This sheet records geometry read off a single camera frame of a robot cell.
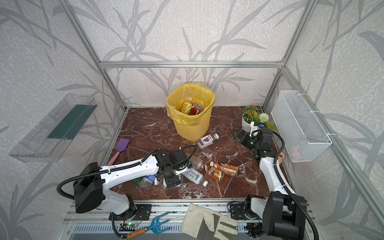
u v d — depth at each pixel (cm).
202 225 70
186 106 97
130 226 72
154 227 70
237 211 73
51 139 65
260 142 64
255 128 75
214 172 82
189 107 98
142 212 73
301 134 63
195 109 98
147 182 81
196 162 84
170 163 58
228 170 83
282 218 40
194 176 80
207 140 96
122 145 99
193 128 83
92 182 41
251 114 96
